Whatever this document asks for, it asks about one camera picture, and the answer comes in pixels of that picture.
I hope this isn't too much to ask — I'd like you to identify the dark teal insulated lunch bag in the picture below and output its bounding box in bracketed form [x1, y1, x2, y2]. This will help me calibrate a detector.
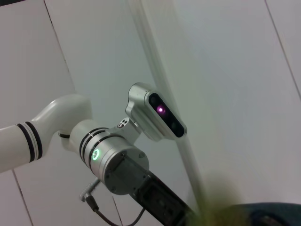
[224, 202, 301, 226]

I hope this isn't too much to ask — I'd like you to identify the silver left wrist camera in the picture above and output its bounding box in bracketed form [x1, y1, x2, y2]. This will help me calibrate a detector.
[110, 82, 188, 142]

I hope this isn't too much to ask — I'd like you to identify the left gripper cable with connector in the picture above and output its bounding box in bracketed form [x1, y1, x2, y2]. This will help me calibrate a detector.
[78, 178, 146, 226]

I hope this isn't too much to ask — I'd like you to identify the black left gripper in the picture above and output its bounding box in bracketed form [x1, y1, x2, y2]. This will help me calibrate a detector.
[116, 157, 203, 226]

